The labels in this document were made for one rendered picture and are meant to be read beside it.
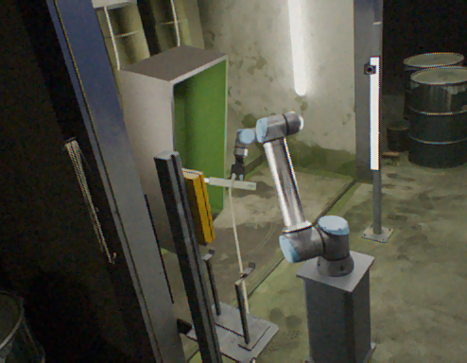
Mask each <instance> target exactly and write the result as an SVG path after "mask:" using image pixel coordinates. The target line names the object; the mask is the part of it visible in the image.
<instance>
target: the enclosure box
mask: <svg viewBox="0 0 467 363"><path fill-rule="evenodd" d="M228 72H229V54H225V53H221V52H217V51H214V50H206V49H202V48H197V47H194V46H187V45H180V46H176V47H174V48H173V49H168V50H166V51H165V52H163V53H159V54H157V55H155V56H153V57H148V58H147V59H144V60H139V61H137V62H136V63H132V64H130V65H128V66H124V68H123V67H122V68H119V78H120V85H121V92H122V99H123V106H124V120H125V125H126V128H127V132H128V137H129V139H130V144H131V150H132V153H133V156H134V159H135V165H136V167H137V170H138V173H139V180H140V182H141V184H142V190H143V194H147V200H148V203H149V209H150V212H151V214H152V217H153V223H154V226H155V229H156V235H157V237H158V240H159V243H160V247H161V248H163V249H164V250H168V251H170V252H174V253H176V250H175V246H174V239H173V236H172V233H171V231H170V224H169V221H168V218H167V211H166V209H165V205H164V197H163V194H162V190H161V187H160V181H159V178H158V175H157V172H156V166H155V163H154V159H153V157H154V156H157V155H158V154H160V153H161V152H164V151H165V150H169V151H174V152H179V154H180V158H181V165H182V168H184V169H191V170H195V171H198V172H202V173H203V175H204V178H205V179H209V177H215V178H220V179H226V131H227V101H228ZM205 187H206V190H207V194H208V198H209V206H210V210H211V214H212V221H215V220H216V218H217V217H219V215H221V214H222V212H223V211H225V191H226V187H223V186H217V185H212V184H208V182H206V183H205ZM176 254H177V253H176Z"/></svg>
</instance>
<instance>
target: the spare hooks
mask: <svg viewBox="0 0 467 363"><path fill-rule="evenodd" d="M76 138H78V137H77V136H75V137H71V138H69V139H68V140H66V141H62V142H61V150H62V151H64V150H65V149H66V147H67V148H68V151H69V155H70V158H71V159H72V162H73V166H74V168H75V170H76V173H77V170H78V173H79V175H78V173H77V177H78V182H79V184H80V189H81V191H82V194H83V197H84V201H85V202H86V205H87V208H88V207H89V208H88V212H89V215H90V218H91V221H92V223H93V226H94V228H95V234H96V236H97V239H98V244H99V247H100V248H101V251H103V249H102V246H103V245H104V246H105V251H106V252H107V254H108V257H109V261H110V263H111V264H112V265H114V261H111V260H112V259H114V258H115V257H116V254H115V253H114V254H113V257H110V255H109V252H108V249H107V247H106V243H105V241H104V240H106V239H109V236H108V235H107V237H103V236H102V232H101V229H100V227H101V223H100V222H98V219H97V217H96V214H95V213H97V212H98V208H95V207H94V205H93V203H92V198H91V195H90V192H89V190H88V184H87V181H86V179H85V177H84V170H83V168H82V163H81V160H80V155H79V151H80V148H79V146H78V143H77V141H76ZM67 142H68V143H67ZM65 146H66V147H65ZM63 147H64V148H63ZM72 147H73V150H74V151H75V154H76V156H77V160H76V159H75V156H74V154H73V150H72ZM70 150H71V151H70ZM71 152H72V153H71ZM80 154H81V156H82V157H83V159H84V162H85V163H86V164H87V165H88V163H87V161H86V159H85V158H84V155H83V154H82V152H81V151H80ZM72 155H73V156H72ZM73 159H74V161H75V163H76V165H75V163H74V161H73ZM77 162H78V165H79V168H78V165H77ZM76 166H77V168H76ZM88 169H90V171H91V173H92V169H91V168H90V166H88ZM79 170H80V171H79ZM80 174H81V175H80ZM79 176H80V177H79ZM92 176H93V177H94V174H93V173H92ZM94 179H95V177H94ZM80 180H81V182H82V183H83V186H84V188H83V186H82V183H81V182H80ZM84 191H85V193H86V194H87V197H88V198H87V197H86V194H85V193H84ZM89 209H90V210H89ZM94 216H95V217H94ZM94 223H95V224H94ZM96 224H97V225H96ZM96 227H97V228H98V229H99V232H100V236H101V238H102V243H101V241H100V239H99V236H98V230H97V228H96Z"/></svg>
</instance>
